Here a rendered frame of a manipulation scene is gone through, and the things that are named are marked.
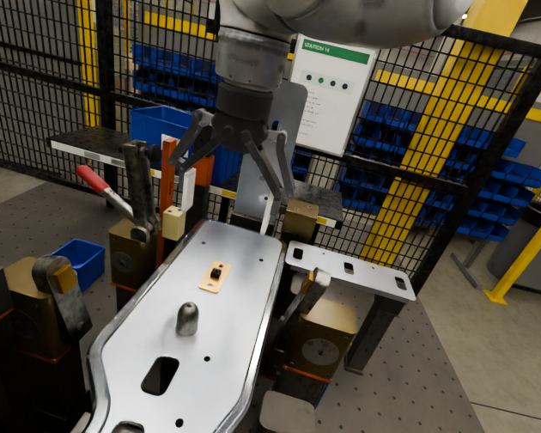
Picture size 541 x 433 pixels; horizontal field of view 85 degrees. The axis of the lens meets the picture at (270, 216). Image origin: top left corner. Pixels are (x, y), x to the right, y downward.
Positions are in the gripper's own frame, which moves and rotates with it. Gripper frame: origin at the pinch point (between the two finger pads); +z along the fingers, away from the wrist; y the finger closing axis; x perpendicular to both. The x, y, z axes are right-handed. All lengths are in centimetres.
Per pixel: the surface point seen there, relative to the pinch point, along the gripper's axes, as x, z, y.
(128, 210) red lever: -0.7, 4.5, -17.1
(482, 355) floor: 113, 114, 155
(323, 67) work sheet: 54, -24, 8
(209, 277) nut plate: -1.3, 13.2, -0.6
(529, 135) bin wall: 214, -14, 165
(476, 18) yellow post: 59, -44, 43
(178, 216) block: 6.2, 7.1, -11.0
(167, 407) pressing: -23.9, 13.4, 2.8
